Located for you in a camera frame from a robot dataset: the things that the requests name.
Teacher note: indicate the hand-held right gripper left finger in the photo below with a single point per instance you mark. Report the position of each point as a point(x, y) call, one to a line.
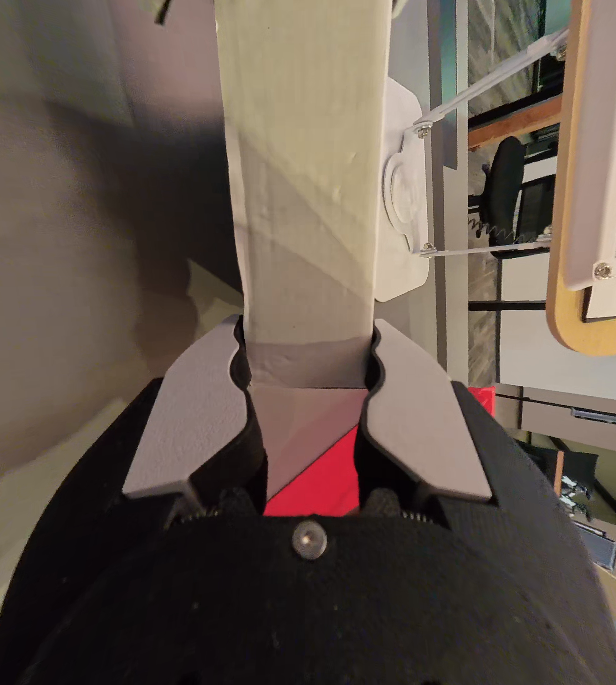
point(190, 423)

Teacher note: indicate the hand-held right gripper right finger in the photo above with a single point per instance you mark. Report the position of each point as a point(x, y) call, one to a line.
point(420, 428)

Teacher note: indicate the red plastic bin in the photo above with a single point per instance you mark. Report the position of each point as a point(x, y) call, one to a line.
point(318, 481)

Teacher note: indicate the white cardboard box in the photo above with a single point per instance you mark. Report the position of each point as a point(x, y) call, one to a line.
point(302, 187)

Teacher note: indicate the grey drawer cabinet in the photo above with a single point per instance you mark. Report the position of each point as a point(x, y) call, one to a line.
point(554, 423)

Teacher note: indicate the white metal rod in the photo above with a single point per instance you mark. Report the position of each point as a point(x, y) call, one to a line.
point(492, 80)
point(489, 248)

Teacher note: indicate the black office chair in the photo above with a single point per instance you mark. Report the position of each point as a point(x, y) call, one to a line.
point(503, 182)

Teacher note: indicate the wooden-edged white board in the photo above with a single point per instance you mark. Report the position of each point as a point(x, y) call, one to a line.
point(607, 160)

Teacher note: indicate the white metal mount plate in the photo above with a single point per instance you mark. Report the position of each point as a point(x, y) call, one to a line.
point(407, 267)

